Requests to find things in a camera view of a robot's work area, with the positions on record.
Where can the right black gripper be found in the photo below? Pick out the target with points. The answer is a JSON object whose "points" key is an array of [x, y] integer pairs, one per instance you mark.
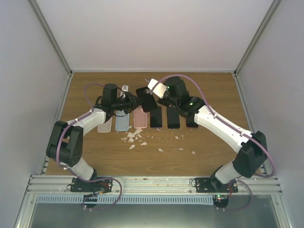
{"points": [[160, 101]]}

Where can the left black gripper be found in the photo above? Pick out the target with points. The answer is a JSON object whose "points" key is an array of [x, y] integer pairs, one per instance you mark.
{"points": [[132, 104]]}

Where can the pink phone case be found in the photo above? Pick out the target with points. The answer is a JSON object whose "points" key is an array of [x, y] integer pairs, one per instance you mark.
{"points": [[140, 118]]}

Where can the black phone from blue case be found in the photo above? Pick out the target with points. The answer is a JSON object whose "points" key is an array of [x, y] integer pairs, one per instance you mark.
{"points": [[173, 120]]}

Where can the purple black phone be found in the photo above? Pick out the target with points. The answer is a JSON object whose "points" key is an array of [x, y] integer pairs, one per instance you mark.
{"points": [[156, 118]]}

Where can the purple phone from white case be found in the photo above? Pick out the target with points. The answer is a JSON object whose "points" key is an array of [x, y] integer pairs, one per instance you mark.
{"points": [[190, 123]]}

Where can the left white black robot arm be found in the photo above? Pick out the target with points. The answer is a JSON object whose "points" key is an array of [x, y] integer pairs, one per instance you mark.
{"points": [[65, 145]]}

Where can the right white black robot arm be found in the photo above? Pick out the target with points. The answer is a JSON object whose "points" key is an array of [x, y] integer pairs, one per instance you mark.
{"points": [[250, 147]]}

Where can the white debris flakes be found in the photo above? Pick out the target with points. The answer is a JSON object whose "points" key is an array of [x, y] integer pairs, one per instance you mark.
{"points": [[154, 141]]}

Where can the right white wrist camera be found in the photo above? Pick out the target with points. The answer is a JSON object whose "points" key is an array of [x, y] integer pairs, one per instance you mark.
{"points": [[158, 89]]}

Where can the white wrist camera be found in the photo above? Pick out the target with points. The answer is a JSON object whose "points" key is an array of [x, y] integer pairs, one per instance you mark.
{"points": [[158, 89], [124, 90]]}

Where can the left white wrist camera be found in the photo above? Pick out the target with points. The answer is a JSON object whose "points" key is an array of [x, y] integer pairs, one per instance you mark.
{"points": [[124, 90]]}

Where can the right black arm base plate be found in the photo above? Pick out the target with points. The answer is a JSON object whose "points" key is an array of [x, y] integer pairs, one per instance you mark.
{"points": [[204, 185]]}

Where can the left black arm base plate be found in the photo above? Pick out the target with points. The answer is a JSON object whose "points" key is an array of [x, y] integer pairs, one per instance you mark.
{"points": [[101, 186]]}

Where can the aluminium front rail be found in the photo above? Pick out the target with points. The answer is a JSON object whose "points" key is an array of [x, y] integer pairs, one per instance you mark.
{"points": [[154, 185]]}

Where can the grey slotted cable duct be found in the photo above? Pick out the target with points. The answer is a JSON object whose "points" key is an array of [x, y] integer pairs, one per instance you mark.
{"points": [[128, 199]]}

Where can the left aluminium corner post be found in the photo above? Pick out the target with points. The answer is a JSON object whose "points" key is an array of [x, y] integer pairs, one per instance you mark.
{"points": [[42, 20]]}

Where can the aluminium corner post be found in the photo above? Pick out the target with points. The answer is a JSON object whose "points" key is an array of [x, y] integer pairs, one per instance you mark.
{"points": [[42, 20], [261, 28]]}

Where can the right aluminium corner post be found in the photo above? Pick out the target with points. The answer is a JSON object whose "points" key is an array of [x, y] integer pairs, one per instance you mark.
{"points": [[261, 28]]}

